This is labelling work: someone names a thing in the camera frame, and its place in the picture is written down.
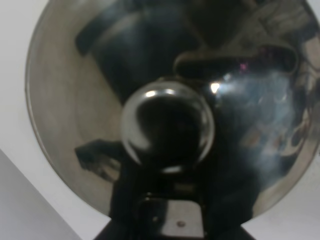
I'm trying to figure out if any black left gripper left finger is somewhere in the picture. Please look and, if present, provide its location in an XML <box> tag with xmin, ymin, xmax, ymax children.
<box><xmin>93</xmin><ymin>172</ymin><xmax>143</xmax><ymax>240</ymax></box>

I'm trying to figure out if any stainless steel teapot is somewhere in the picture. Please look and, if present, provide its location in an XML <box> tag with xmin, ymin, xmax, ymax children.
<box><xmin>25</xmin><ymin>0</ymin><xmax>320</xmax><ymax>219</ymax></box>

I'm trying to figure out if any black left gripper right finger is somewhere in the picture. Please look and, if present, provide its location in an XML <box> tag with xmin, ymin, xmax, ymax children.
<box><xmin>201</xmin><ymin>184</ymin><xmax>253</xmax><ymax>240</ymax></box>

